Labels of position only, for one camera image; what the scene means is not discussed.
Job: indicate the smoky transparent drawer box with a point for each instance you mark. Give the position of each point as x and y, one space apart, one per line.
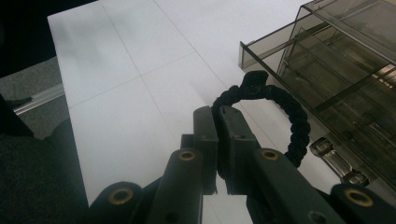
336 77

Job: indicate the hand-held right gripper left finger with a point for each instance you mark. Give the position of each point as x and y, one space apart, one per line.
204 149

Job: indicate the aluminium rail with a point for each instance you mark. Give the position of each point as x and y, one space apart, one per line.
40 98

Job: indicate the white table sheet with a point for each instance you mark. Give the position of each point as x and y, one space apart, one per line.
130 93

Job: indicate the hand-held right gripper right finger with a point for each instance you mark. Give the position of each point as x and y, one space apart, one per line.
237 149

